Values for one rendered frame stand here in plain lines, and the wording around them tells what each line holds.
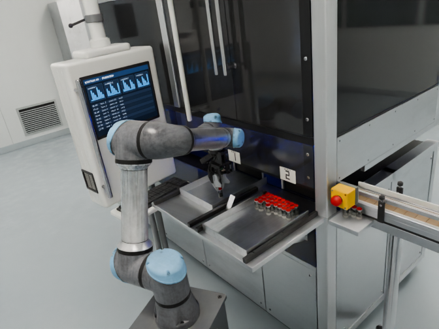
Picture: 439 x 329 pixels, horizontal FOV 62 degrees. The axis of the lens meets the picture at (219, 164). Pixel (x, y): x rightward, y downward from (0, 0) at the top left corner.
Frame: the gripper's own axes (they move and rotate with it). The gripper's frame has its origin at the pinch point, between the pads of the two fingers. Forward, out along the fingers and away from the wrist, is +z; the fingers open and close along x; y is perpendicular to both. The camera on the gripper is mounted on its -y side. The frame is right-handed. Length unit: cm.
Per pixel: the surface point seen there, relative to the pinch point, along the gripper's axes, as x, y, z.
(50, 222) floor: -42, -222, 93
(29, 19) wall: 65, -508, -89
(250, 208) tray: 1.6, 18.9, 5.1
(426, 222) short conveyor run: 28, 80, 0
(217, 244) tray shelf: -24.2, 27.4, 5.4
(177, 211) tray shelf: -20.6, -5.8, 5.4
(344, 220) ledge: 19, 54, 5
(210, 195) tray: -2.4, -4.9, 5.1
